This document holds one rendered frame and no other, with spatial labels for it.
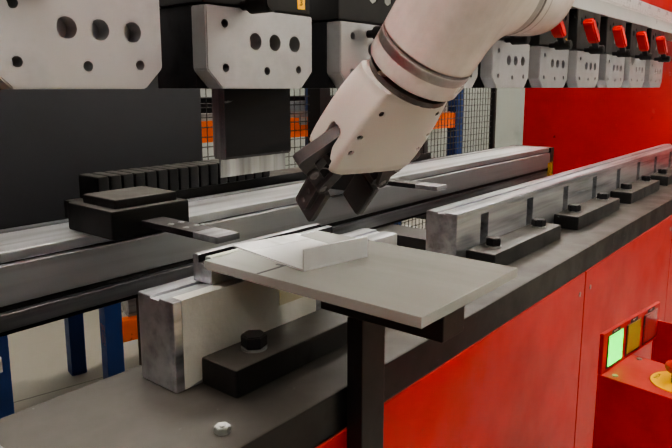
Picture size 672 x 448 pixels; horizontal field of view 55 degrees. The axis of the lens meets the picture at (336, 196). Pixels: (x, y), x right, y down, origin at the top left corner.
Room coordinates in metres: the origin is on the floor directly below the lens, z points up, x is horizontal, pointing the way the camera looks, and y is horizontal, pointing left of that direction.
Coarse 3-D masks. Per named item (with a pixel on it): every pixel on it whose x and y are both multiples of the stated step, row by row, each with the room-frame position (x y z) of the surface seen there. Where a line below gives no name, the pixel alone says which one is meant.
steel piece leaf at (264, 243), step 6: (294, 234) 0.75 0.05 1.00; (258, 240) 0.72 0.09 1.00; (264, 240) 0.72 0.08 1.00; (270, 240) 0.72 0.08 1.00; (276, 240) 0.72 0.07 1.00; (282, 240) 0.72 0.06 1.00; (288, 240) 0.72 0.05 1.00; (294, 240) 0.72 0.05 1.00; (300, 240) 0.72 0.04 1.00; (234, 246) 0.69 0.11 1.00; (240, 246) 0.69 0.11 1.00; (246, 246) 0.69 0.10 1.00; (252, 246) 0.69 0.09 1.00; (258, 246) 0.69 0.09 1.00; (264, 246) 0.69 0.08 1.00; (270, 246) 0.69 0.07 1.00
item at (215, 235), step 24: (96, 192) 0.86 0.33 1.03; (120, 192) 0.86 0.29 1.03; (144, 192) 0.86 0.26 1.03; (168, 192) 0.86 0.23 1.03; (72, 216) 0.84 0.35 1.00; (96, 216) 0.80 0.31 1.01; (120, 216) 0.79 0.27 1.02; (144, 216) 0.82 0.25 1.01; (168, 216) 0.85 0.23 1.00; (216, 240) 0.72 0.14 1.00
